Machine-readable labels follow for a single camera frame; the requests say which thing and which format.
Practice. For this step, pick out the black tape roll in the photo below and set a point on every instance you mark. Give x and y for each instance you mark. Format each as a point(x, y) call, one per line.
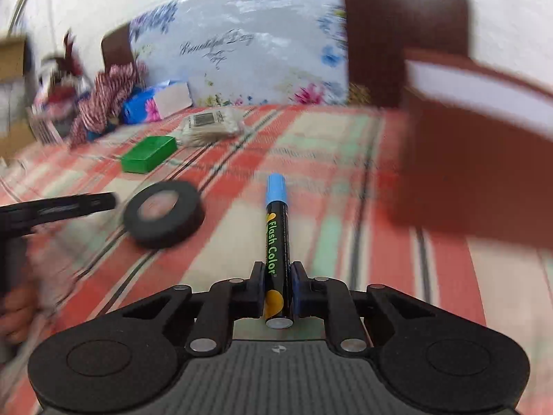
point(164, 214)

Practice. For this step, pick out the blue tissue box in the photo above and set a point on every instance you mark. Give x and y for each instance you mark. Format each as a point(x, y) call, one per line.
point(155, 103)

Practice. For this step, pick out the silver snack packet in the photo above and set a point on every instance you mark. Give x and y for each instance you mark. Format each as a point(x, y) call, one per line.
point(207, 127)

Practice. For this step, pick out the green box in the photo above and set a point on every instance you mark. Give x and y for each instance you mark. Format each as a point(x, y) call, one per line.
point(148, 154)

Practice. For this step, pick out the person's left hand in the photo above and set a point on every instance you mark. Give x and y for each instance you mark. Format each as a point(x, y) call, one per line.
point(18, 310)

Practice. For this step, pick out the red checkered cloth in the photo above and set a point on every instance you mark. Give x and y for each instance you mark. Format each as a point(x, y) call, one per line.
point(105, 102)

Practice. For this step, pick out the cardboard carton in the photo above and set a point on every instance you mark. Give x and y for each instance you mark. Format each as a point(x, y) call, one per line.
point(17, 92)

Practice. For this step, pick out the cluttered basket with feathers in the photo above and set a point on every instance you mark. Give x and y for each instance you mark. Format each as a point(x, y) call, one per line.
point(62, 83)

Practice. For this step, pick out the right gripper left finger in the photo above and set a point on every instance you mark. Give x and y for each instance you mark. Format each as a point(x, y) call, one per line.
point(215, 311)

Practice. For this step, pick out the brown cardboard box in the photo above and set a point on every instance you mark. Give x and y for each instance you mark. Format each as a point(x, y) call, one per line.
point(477, 154)

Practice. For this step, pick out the plaid bed sheet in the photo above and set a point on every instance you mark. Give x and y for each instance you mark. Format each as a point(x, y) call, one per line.
point(339, 164)

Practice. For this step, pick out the floral white pillow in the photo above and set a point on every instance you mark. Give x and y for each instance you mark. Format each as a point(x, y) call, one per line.
point(247, 52)

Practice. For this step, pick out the black blue marker pen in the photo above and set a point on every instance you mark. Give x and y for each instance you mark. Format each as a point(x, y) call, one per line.
point(277, 311)

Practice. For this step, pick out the dark brown headboard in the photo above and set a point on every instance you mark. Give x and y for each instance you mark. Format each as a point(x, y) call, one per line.
point(378, 33)

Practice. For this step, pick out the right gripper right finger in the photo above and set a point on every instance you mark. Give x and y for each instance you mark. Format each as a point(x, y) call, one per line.
point(330, 300)

